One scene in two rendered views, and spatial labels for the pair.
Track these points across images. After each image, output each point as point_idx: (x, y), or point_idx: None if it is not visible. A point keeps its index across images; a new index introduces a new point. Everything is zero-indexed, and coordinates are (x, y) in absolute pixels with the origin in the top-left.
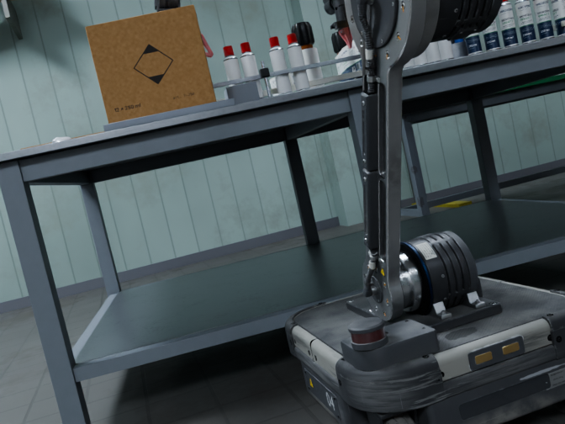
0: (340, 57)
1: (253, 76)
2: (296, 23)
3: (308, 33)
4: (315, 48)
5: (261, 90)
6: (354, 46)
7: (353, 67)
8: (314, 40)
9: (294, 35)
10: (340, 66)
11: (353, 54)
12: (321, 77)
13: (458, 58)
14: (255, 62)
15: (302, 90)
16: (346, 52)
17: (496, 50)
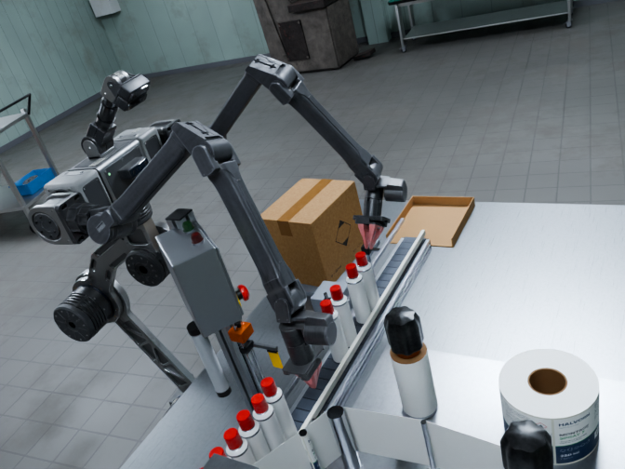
0: (460, 440)
1: (347, 297)
2: (392, 308)
3: (386, 334)
4: (392, 359)
5: (355, 315)
6: (365, 418)
7: (396, 445)
8: (392, 350)
9: (320, 306)
10: (495, 461)
11: (378, 427)
12: (400, 395)
13: (151, 432)
14: (348, 289)
15: (327, 351)
16: (407, 425)
17: (122, 466)
